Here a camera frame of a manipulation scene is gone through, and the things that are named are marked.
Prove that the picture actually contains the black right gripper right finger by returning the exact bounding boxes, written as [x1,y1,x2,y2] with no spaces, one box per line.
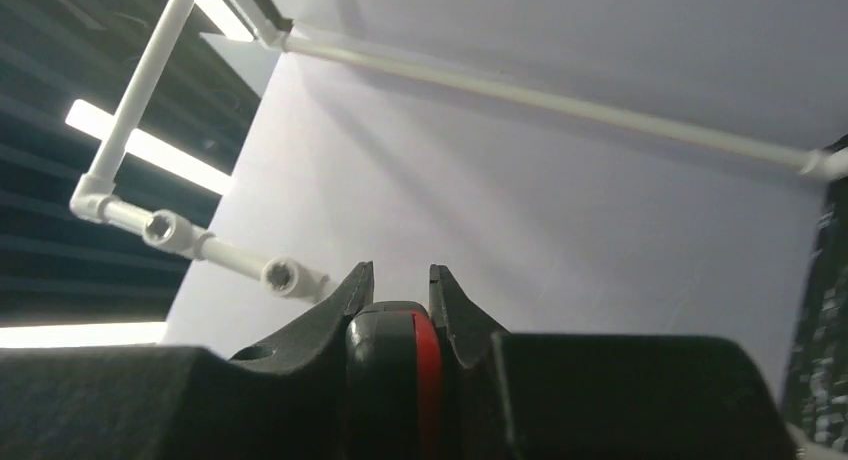
[429,264,795,459]

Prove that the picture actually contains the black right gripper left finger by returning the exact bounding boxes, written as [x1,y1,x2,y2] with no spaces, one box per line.
[1,262,374,459]

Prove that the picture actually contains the red black utility knife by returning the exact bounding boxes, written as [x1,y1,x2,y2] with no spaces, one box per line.
[344,301,443,459]

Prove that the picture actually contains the white pvc pipe frame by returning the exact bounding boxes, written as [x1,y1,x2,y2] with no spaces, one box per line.
[69,0,847,304]

